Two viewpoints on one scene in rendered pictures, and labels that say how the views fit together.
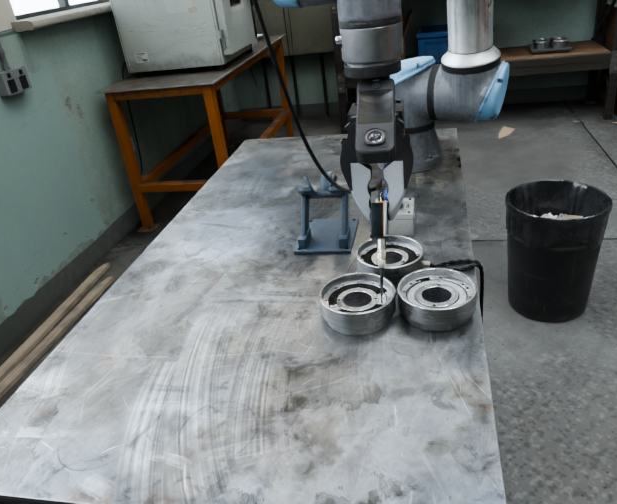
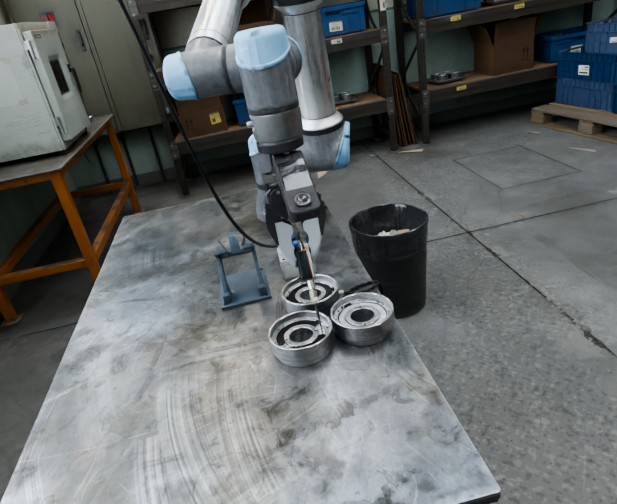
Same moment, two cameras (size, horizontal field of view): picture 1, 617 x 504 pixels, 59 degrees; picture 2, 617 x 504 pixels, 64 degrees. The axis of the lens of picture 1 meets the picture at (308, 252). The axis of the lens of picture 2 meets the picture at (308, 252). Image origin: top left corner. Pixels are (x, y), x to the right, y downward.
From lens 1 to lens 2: 0.15 m
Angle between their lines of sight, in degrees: 18
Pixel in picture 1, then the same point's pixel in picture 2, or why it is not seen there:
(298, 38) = (124, 115)
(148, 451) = not seen: outside the picture
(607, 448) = (474, 404)
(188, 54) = (26, 144)
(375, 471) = (378, 469)
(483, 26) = (327, 96)
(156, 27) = not seen: outside the picture
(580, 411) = (447, 381)
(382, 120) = (303, 184)
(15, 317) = not seen: outside the picture
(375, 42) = (284, 123)
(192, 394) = (188, 459)
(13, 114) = not seen: outside the picture
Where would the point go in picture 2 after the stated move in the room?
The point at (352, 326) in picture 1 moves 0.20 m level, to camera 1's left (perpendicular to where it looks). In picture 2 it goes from (306, 358) to (180, 413)
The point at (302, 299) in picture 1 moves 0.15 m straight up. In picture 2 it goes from (248, 347) to (228, 272)
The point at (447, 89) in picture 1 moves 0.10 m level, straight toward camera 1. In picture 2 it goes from (307, 148) to (314, 159)
